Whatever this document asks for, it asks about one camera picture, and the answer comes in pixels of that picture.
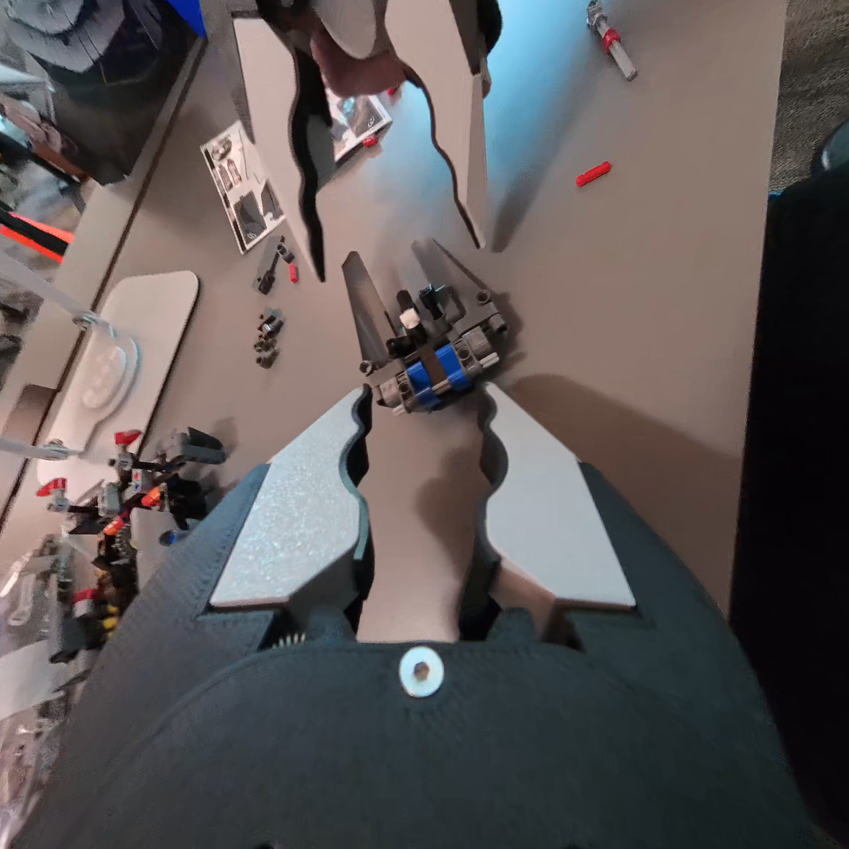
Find dark box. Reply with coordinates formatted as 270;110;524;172
0;0;202;188

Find clear bags of lego parts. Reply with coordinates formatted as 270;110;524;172
0;537;90;849

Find dark teal office chair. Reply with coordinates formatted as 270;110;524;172
817;121;849;175

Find lego sticker sheet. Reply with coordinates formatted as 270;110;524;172
200;93;394;256

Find black orange striped box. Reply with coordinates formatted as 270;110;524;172
0;206;76;265

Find grey blue lego subassembly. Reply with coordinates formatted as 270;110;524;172
340;237;512;417

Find dark grey lego slope piece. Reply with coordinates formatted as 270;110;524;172
251;236;287;295

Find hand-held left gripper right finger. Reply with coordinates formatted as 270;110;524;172
472;383;639;614

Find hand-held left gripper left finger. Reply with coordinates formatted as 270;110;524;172
207;385;374;611

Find large grey black lego model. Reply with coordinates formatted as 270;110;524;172
36;426;230;664

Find silver flat lamp base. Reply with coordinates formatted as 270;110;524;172
0;252;200;488

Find grey red lego rod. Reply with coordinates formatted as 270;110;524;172
586;0;639;82

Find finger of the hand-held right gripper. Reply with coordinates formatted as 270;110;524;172
397;0;493;251
232;16;333;284

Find person's right hand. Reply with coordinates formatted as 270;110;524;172
312;30;407;98

